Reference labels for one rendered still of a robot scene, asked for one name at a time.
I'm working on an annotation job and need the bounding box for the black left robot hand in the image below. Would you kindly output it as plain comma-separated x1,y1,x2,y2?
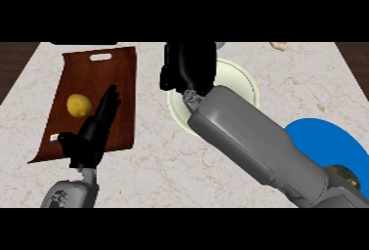
56,83,122,170

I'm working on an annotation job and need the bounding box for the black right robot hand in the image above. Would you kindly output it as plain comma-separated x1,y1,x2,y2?
158,41,218,98

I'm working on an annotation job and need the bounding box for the pale cream plate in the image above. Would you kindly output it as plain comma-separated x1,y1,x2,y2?
165,58,262,139

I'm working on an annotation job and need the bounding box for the blue bowl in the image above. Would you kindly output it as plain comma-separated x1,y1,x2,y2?
283,117,369,201

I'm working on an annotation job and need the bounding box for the yellow lemon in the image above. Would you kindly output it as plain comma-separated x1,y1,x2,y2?
65,93,94,119

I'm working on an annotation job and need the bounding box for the brown wooden cutting board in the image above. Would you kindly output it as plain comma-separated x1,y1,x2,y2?
28,46,138,164

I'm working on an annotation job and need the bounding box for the beige garlic piece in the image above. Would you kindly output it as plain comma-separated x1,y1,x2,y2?
268,41,290,52

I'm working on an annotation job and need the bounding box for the green-brown round vegetable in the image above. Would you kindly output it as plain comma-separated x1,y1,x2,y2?
327,164,363,190

